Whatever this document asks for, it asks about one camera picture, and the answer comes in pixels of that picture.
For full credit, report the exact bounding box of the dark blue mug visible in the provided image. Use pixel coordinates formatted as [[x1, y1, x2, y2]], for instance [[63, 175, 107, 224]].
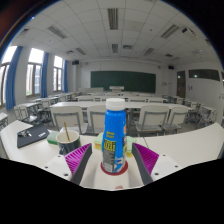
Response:
[[55, 129, 81, 156]]

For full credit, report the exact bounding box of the bunch of keys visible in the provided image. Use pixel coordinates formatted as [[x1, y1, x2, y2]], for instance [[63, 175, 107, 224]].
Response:
[[18, 129, 33, 138]]

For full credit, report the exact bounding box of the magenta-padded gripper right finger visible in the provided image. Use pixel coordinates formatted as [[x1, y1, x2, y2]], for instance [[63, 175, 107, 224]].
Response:
[[131, 142, 183, 186]]

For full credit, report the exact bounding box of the green chalkboard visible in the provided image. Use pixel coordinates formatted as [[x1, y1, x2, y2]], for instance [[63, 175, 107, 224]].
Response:
[[90, 70, 157, 94]]

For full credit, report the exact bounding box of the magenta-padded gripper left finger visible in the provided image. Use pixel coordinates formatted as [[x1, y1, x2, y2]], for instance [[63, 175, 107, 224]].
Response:
[[43, 143, 93, 186]]

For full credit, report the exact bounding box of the group of white chairs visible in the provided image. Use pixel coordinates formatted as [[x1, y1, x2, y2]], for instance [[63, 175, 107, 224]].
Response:
[[13, 88, 219, 136]]

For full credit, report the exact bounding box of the wooden stir stick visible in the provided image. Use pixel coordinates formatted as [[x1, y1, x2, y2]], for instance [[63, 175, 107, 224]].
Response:
[[63, 121, 71, 143]]

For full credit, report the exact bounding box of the white lectern desk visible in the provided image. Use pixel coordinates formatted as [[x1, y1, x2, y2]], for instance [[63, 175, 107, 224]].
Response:
[[109, 85, 125, 92]]

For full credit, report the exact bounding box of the tall window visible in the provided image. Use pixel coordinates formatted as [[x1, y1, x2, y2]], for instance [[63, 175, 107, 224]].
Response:
[[25, 47, 45, 97], [0, 45, 18, 108], [52, 55, 64, 92]]

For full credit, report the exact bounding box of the group of white desks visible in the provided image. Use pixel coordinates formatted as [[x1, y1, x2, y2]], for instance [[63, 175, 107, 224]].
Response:
[[0, 87, 218, 129]]

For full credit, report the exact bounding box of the green sponge block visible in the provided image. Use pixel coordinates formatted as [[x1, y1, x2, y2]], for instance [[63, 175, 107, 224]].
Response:
[[46, 130, 61, 146]]

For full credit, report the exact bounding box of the black closed laptop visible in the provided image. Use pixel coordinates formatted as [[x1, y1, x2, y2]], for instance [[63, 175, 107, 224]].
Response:
[[16, 123, 51, 149]]

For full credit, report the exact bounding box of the dark wide wall window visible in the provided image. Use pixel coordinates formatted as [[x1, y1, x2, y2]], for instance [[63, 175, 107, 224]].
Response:
[[188, 68, 222, 82]]

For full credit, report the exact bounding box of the dark brown door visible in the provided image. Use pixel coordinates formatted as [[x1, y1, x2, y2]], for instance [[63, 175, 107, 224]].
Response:
[[176, 70, 187, 99]]

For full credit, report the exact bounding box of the blue drink bottle white cap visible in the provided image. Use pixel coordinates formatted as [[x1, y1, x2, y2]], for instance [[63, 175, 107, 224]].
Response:
[[100, 97, 129, 175]]

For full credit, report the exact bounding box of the group of ceiling lights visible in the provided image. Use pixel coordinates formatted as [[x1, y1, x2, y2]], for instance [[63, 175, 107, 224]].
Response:
[[19, 0, 204, 58]]

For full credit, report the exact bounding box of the ceiling projector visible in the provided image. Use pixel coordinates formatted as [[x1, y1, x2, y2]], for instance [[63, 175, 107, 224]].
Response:
[[181, 27, 198, 38]]

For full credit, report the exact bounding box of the flat round red coaster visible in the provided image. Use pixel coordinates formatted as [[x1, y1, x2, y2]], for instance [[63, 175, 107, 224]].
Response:
[[100, 161, 129, 176]]

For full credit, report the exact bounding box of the blue curtain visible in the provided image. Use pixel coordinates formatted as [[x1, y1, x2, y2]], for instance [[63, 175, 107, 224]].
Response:
[[62, 59, 69, 94], [40, 52, 50, 99], [4, 45, 24, 111]]

